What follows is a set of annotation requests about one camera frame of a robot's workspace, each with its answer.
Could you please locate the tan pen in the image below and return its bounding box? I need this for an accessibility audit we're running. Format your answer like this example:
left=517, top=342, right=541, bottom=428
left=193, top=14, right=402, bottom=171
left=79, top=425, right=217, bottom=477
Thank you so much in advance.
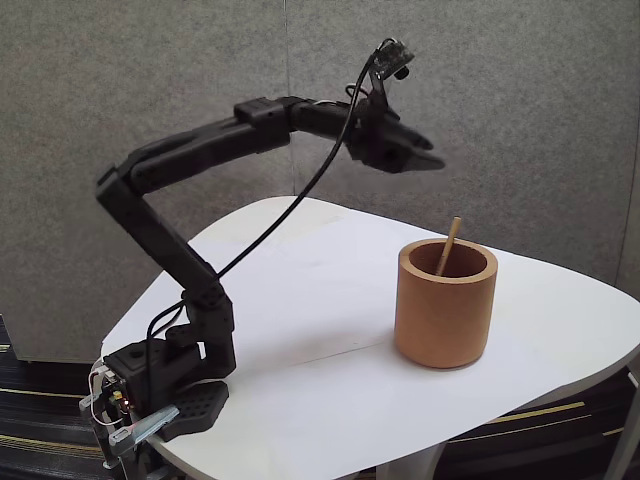
left=435, top=215, right=462, bottom=276

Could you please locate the brown cylindrical pen holder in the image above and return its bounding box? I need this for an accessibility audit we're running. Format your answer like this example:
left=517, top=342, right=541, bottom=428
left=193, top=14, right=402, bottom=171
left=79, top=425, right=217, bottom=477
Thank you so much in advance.
left=393, top=238, right=500, bottom=370

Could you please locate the grey felt partition panel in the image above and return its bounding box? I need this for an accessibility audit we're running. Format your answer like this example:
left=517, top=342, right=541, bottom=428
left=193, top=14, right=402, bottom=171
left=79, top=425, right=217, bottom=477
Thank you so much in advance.
left=284, top=0, right=626, bottom=292
left=0, top=0, right=297, bottom=364

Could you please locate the white table leg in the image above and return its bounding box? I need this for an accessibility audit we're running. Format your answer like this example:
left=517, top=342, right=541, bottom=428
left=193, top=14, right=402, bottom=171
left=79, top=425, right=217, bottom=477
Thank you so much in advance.
left=374, top=437, right=454, bottom=480
left=607, top=367, right=640, bottom=480

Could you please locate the silver table clamp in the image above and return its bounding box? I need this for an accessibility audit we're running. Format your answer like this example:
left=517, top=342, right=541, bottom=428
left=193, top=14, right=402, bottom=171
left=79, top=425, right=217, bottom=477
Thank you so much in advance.
left=78, top=394, right=181, bottom=471

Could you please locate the thin servo wire loop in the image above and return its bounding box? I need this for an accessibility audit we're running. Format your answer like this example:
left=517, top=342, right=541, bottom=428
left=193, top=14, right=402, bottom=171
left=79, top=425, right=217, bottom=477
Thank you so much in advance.
left=344, top=82, right=367, bottom=109

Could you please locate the black camera cable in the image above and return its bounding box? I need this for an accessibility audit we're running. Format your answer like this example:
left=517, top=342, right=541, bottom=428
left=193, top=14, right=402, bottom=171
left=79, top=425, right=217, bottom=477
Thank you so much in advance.
left=144, top=38, right=401, bottom=401

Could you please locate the small camera circuit board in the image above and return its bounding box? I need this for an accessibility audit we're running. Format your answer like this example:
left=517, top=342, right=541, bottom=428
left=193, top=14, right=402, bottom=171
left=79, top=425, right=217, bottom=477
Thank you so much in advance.
left=373, top=39, right=416, bottom=82

